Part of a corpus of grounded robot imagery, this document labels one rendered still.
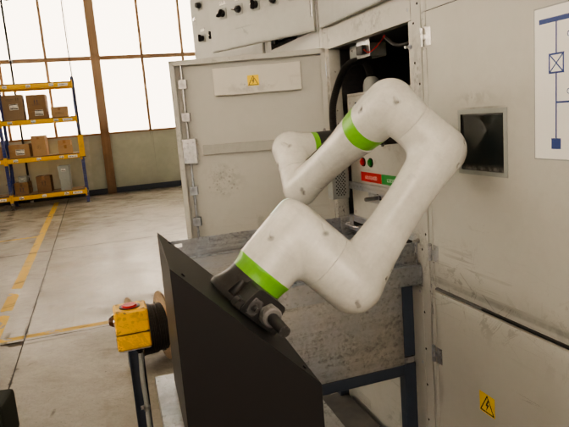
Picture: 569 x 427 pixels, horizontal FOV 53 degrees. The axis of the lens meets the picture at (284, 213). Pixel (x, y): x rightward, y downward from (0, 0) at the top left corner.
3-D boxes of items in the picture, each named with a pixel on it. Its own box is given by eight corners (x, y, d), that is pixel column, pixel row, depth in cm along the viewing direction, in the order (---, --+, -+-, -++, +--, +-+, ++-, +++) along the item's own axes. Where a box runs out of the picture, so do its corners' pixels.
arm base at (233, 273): (296, 361, 105) (317, 335, 105) (240, 320, 98) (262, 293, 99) (251, 307, 128) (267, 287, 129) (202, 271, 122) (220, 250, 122)
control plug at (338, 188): (333, 200, 215) (329, 153, 212) (328, 198, 220) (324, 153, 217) (351, 197, 218) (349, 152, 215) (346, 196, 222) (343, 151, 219)
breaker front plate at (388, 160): (418, 240, 180) (411, 86, 172) (351, 219, 225) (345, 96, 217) (422, 239, 180) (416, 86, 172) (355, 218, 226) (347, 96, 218)
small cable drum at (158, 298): (125, 354, 340) (117, 291, 334) (161, 345, 350) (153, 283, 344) (143, 379, 306) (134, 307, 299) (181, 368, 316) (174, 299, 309)
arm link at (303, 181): (371, 113, 149) (336, 109, 143) (384, 152, 145) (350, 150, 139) (302, 178, 177) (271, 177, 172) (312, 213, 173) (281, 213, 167)
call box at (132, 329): (118, 354, 136) (113, 313, 134) (116, 342, 144) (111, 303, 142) (152, 347, 139) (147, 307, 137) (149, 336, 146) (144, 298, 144)
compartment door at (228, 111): (191, 240, 243) (172, 63, 231) (338, 230, 240) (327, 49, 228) (188, 243, 237) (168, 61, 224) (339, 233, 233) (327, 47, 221)
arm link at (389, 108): (419, 122, 127) (434, 94, 135) (377, 85, 126) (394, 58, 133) (372, 163, 141) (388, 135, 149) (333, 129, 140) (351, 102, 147)
